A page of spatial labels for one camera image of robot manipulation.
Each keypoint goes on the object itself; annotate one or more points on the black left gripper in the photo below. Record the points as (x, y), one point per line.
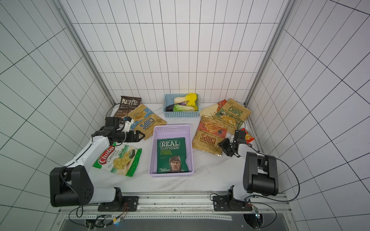
(131, 139)

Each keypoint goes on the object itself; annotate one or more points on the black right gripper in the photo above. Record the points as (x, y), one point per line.
(230, 146)

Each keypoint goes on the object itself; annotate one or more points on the yellow toy cabbage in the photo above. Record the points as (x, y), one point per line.
(191, 100)

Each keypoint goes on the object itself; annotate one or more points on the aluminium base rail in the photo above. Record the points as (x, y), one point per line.
(203, 211)

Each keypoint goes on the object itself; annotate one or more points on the green Real chips bag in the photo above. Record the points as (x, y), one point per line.
(171, 156)

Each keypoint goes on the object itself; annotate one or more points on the green toy napa cabbage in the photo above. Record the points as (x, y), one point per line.
(182, 108)

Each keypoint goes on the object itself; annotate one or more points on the purple perforated basket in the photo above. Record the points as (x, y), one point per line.
(168, 132)

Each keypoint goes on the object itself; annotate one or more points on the green sour cream chips bag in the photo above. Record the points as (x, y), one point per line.
(233, 114)

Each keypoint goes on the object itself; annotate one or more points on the toy eggplant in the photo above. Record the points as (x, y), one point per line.
(170, 108)

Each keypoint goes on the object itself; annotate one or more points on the light blue perforated basket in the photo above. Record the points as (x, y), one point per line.
(169, 100)

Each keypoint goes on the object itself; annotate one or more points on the red balsamico tomato chips bag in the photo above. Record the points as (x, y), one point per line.
(209, 134)

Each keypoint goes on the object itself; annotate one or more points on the green Chuba cassava chips bag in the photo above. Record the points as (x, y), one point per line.
(120, 159)

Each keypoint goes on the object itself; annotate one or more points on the blue kettle cooked chips bag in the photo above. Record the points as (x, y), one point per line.
(145, 121)

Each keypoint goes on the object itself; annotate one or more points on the red snack packet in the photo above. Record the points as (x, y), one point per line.
(249, 138)

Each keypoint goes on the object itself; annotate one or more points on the beige cassava chips bag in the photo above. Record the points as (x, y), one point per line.
(213, 109)

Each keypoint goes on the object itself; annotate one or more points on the white toy cabbage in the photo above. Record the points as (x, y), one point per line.
(180, 100)

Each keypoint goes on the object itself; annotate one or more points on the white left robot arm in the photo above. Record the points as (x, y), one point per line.
(71, 185)

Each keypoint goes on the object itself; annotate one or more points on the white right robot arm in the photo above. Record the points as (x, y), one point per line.
(259, 177)

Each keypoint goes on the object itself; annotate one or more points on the brown Kettle chips bag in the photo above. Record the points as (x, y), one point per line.
(127, 104)

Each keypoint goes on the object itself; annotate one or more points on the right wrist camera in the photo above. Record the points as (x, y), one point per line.
(239, 136)

